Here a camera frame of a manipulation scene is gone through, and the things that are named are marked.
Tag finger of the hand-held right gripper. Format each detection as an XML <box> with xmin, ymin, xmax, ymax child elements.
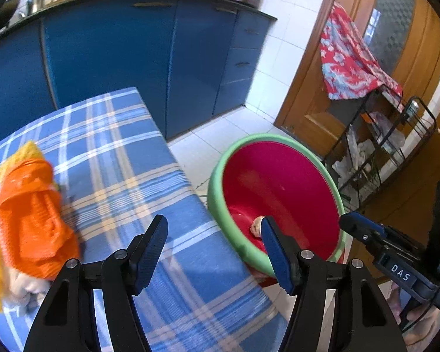
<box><xmin>339</xmin><ymin>211</ymin><xmax>388</xmax><ymax>251</ymax></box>

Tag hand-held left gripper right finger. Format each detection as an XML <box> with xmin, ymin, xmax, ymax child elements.
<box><xmin>260</xmin><ymin>216</ymin><xmax>407</xmax><ymax>352</ymax></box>

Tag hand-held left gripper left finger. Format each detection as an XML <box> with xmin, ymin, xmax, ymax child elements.
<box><xmin>24</xmin><ymin>214</ymin><xmax>168</xmax><ymax>352</ymax></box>

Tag pale food scrap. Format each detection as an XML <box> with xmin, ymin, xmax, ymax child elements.
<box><xmin>250</xmin><ymin>216</ymin><xmax>265</xmax><ymax>237</ymax></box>

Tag green and red basin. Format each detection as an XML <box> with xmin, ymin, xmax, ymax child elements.
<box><xmin>208</xmin><ymin>134</ymin><xmax>347</xmax><ymax>277</ymax></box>

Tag person's right hand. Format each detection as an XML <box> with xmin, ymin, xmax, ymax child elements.
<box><xmin>389</xmin><ymin>280</ymin><xmax>440</xmax><ymax>352</ymax></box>

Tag brown wooden cabinet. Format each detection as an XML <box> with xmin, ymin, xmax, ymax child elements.
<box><xmin>363</xmin><ymin>128</ymin><xmax>440</xmax><ymax>228</ymax></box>

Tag white plastic bags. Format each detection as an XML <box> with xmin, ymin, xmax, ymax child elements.
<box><xmin>332</xmin><ymin>137</ymin><xmax>375</xmax><ymax>191</ymax></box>

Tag blue plaid tablecloth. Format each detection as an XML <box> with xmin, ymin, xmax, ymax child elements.
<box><xmin>0</xmin><ymin>87</ymin><xmax>290</xmax><ymax>352</ymax></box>

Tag clear plastic bag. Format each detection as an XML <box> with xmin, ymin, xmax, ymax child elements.
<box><xmin>370</xmin><ymin>113</ymin><xmax>405</xmax><ymax>148</ymax></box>

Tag metal drink can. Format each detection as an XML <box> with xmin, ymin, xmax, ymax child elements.
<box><xmin>407</xmin><ymin>101</ymin><xmax>423</xmax><ymax>121</ymax></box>

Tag wooden door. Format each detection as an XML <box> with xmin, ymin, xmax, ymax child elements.
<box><xmin>274</xmin><ymin>0</ymin><xmax>440</xmax><ymax>162</ymax></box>

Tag red floral cloth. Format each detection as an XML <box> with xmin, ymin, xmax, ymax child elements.
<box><xmin>320</xmin><ymin>2</ymin><xmax>404</xmax><ymax>100</ymax></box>

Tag blue kitchen cabinet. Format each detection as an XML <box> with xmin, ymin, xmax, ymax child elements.
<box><xmin>0</xmin><ymin>0</ymin><xmax>278</xmax><ymax>140</ymax></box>

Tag steel kettle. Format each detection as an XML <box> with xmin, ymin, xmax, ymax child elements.
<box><xmin>26</xmin><ymin>0</ymin><xmax>54</xmax><ymax>14</ymax></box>

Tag black wok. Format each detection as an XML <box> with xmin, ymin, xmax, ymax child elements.
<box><xmin>0</xmin><ymin>0</ymin><xmax>23</xmax><ymax>26</ymax></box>

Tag black wire rack cart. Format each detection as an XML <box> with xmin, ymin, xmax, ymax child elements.
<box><xmin>323</xmin><ymin>88</ymin><xmax>437</xmax><ymax>206</ymax></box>

